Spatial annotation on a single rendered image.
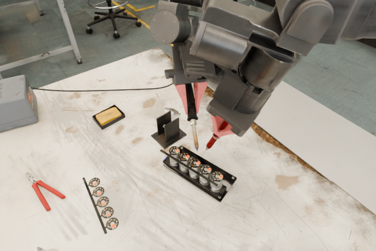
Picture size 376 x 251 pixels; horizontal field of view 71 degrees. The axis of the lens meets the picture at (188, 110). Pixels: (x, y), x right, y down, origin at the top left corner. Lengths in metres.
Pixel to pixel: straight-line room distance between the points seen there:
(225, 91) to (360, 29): 0.16
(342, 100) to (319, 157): 1.56
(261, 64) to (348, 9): 0.10
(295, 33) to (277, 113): 0.54
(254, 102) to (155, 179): 0.34
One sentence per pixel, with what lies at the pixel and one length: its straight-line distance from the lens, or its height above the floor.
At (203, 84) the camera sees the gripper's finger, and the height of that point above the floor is 0.95.
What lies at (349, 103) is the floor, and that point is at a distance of 2.27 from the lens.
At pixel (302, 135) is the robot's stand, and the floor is 0.75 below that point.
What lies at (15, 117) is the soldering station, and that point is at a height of 0.79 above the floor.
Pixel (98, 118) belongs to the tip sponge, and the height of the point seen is 0.76.
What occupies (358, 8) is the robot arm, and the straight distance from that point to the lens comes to 0.31.
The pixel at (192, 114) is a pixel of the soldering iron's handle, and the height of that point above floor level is 0.88.
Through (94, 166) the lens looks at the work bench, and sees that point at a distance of 0.68.
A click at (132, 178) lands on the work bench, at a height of 0.75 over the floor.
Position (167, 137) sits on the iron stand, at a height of 0.77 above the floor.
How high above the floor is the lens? 1.28
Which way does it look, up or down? 43 degrees down
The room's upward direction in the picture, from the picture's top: straight up
